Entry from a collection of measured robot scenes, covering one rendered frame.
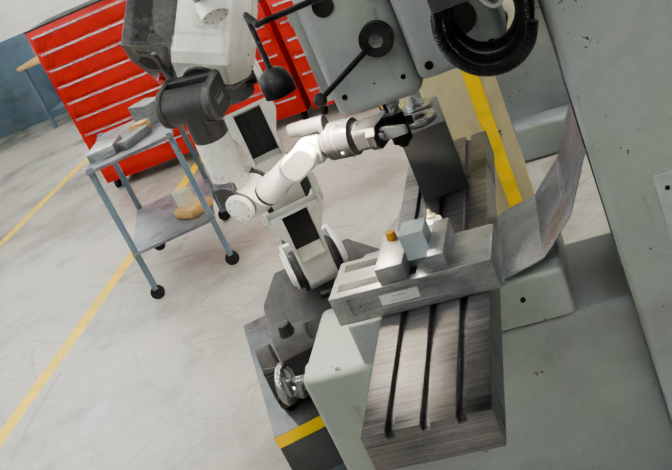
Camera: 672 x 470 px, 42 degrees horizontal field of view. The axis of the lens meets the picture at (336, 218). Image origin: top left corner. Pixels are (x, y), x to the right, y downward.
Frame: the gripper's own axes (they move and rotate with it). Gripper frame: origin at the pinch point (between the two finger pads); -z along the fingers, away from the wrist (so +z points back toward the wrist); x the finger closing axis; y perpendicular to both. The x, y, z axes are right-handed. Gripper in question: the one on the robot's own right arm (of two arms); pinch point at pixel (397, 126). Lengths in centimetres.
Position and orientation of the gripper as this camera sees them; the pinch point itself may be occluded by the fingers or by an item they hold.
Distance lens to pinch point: 194.3
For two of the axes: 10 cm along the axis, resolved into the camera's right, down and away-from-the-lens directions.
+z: -8.5, 1.5, 5.1
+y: 3.8, 8.5, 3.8
